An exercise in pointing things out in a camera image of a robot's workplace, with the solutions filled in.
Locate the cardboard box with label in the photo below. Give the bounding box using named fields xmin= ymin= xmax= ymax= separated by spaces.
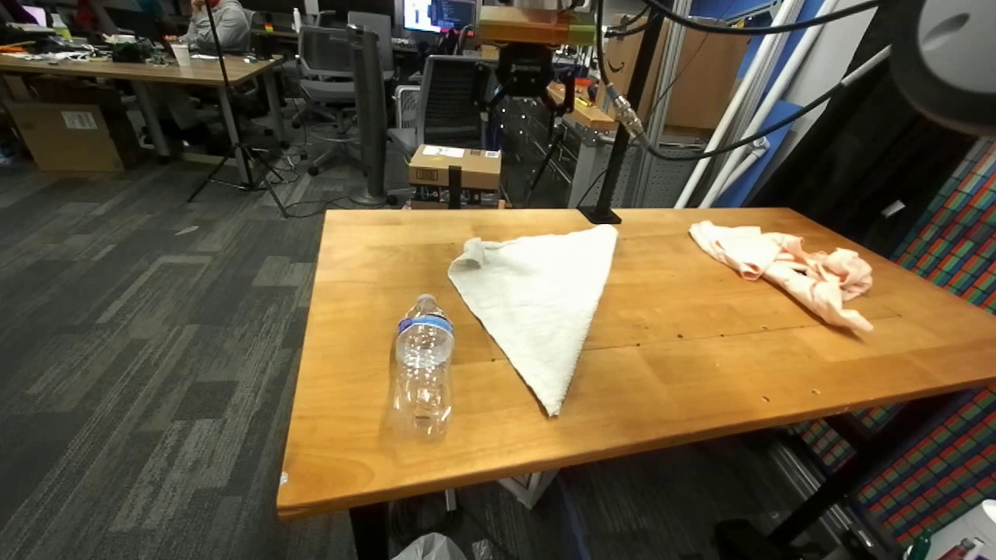
xmin=6 ymin=101 xmax=143 ymax=177

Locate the black vertical stand pole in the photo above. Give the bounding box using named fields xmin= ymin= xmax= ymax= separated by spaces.
xmin=577 ymin=0 xmax=673 ymax=228

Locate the white towel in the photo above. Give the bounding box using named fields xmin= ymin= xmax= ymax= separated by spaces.
xmin=445 ymin=225 xmax=623 ymax=421

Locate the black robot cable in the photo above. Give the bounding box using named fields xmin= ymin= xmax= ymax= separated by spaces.
xmin=590 ymin=0 xmax=906 ymax=165
xmin=638 ymin=0 xmax=888 ymax=37

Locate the seated person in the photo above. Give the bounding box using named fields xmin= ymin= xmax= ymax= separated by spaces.
xmin=188 ymin=0 xmax=259 ymax=56

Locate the clear plastic water bottle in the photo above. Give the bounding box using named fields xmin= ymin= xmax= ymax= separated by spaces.
xmin=389 ymin=294 xmax=459 ymax=439

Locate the colourful striped rug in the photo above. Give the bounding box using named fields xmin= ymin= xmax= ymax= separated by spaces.
xmin=787 ymin=138 xmax=996 ymax=560

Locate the large brown cardboard box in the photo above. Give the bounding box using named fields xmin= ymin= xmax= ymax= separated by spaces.
xmin=603 ymin=26 xmax=755 ymax=134

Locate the grey crumpled bag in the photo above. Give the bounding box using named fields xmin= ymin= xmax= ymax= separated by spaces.
xmin=392 ymin=530 xmax=475 ymax=560

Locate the computer monitor blue screen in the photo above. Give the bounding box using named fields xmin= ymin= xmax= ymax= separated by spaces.
xmin=401 ymin=0 xmax=481 ymax=33

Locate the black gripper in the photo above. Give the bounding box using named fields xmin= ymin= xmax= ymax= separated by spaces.
xmin=494 ymin=40 xmax=554 ymax=102

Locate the long wooden office desk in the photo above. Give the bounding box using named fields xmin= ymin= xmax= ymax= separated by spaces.
xmin=0 ymin=48 xmax=291 ymax=189

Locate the grey office chair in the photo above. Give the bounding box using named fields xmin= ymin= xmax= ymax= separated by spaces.
xmin=293 ymin=26 xmax=361 ymax=113

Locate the black tripod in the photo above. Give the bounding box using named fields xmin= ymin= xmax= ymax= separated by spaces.
xmin=183 ymin=0 xmax=297 ymax=220

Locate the black mesh office chair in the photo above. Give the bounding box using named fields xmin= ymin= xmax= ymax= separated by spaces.
xmin=416 ymin=54 xmax=497 ymax=151

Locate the dark grey tall panel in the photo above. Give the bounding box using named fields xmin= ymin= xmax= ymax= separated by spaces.
xmin=348 ymin=29 xmax=392 ymax=207

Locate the small low wooden table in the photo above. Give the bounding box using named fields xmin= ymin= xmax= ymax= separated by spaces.
xmin=404 ymin=144 xmax=506 ymax=195

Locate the black table leg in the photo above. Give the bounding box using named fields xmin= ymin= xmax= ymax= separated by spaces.
xmin=348 ymin=502 xmax=396 ymax=560
xmin=712 ymin=392 xmax=936 ymax=560

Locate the pink crumpled cloth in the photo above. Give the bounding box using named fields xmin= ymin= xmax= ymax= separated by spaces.
xmin=687 ymin=219 xmax=878 ymax=338

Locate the white plastic pipe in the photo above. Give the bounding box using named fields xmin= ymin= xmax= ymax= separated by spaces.
xmin=702 ymin=0 xmax=849 ymax=212
xmin=673 ymin=0 xmax=807 ymax=212

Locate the blue flat board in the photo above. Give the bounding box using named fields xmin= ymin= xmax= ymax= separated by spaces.
xmin=712 ymin=97 xmax=807 ymax=212

